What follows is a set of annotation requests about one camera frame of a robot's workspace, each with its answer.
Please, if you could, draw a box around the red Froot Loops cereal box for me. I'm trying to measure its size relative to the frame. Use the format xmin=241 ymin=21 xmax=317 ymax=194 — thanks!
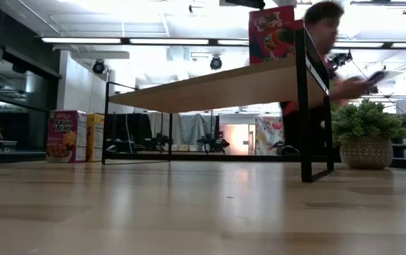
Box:
xmin=247 ymin=4 xmax=305 ymax=65

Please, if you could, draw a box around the yellow Corn Pops cereal box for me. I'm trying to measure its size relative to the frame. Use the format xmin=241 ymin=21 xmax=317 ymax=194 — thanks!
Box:
xmin=86 ymin=113 xmax=106 ymax=163

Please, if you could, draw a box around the purple Raisin Bran cereal box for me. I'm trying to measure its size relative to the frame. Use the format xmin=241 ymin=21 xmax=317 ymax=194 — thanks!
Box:
xmin=45 ymin=109 xmax=88 ymax=164

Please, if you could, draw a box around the black round ceiling spotlight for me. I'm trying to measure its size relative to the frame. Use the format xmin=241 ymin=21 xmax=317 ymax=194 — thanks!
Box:
xmin=209 ymin=55 xmax=224 ymax=72
xmin=91 ymin=59 xmax=106 ymax=75

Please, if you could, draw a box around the person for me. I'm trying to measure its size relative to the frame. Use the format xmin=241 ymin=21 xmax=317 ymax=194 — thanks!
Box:
xmin=279 ymin=0 xmax=366 ymax=157

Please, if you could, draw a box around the long ceiling light bar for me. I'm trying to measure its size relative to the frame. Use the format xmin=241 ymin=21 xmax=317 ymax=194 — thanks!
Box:
xmin=41 ymin=36 xmax=406 ymax=50

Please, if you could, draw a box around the floral patterned cloth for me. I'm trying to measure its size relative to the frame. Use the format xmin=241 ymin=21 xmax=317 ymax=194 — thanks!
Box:
xmin=254 ymin=115 xmax=285 ymax=156

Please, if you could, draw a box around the peach backdrop panel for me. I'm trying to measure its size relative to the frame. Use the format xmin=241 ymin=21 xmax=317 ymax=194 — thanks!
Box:
xmin=220 ymin=123 xmax=257 ymax=156

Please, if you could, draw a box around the person's hand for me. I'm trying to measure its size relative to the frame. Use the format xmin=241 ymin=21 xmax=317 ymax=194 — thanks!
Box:
xmin=347 ymin=76 xmax=377 ymax=100

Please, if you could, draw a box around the grey fabric backdrop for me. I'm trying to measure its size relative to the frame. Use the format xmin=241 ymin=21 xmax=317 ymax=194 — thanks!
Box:
xmin=148 ymin=112 xmax=221 ymax=147

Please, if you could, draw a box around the black handheld device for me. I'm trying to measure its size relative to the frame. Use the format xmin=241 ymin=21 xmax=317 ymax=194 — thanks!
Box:
xmin=366 ymin=69 xmax=390 ymax=86

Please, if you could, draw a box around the black partition panel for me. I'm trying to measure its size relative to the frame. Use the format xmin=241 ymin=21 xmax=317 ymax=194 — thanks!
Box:
xmin=105 ymin=113 xmax=153 ymax=153

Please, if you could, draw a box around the green plant in beige pot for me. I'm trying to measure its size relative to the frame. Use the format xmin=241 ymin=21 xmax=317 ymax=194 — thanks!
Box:
xmin=331 ymin=98 xmax=406 ymax=170

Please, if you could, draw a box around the wooden shelf with black frame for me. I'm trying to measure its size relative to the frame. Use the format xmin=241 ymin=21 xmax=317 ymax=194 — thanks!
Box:
xmin=101 ymin=27 xmax=334 ymax=183

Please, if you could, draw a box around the ceiling track rail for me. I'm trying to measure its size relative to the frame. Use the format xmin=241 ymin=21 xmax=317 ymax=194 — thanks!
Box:
xmin=349 ymin=0 xmax=406 ymax=16

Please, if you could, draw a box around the white hanging cable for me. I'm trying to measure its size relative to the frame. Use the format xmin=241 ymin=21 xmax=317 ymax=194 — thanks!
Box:
xmin=125 ymin=113 xmax=133 ymax=143

